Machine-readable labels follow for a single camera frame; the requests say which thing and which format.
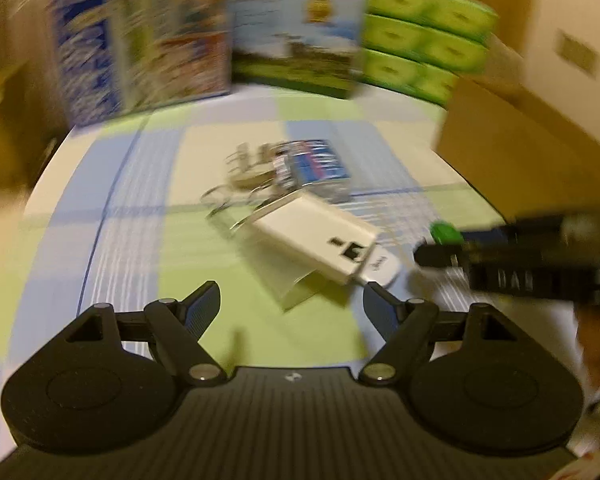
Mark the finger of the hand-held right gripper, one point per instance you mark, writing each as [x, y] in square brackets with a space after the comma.
[437, 256]
[500, 234]

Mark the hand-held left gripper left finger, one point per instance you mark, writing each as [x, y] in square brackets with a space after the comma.
[202, 307]

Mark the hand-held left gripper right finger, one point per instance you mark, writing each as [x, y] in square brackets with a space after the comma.
[380, 310]

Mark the small green capped bottle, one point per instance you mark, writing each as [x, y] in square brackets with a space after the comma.
[445, 232]

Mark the brown cardboard box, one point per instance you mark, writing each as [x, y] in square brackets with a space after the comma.
[520, 150]

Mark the blue dental floss pick box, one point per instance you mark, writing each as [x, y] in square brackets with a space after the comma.
[314, 166]

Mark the white plastic pouch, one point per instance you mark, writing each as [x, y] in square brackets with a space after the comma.
[385, 270]

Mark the white rectangular box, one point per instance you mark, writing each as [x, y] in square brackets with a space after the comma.
[315, 232]

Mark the checkered tablecloth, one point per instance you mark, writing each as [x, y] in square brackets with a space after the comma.
[140, 220]

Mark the stack of green tissue packs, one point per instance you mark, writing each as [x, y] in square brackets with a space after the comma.
[425, 45]

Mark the milk carton box with cow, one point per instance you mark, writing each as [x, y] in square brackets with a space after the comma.
[297, 45]

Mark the blue cartoon printed box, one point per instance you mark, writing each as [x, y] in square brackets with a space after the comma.
[145, 45]

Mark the beige wall socket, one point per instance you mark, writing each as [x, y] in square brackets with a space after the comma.
[577, 52]

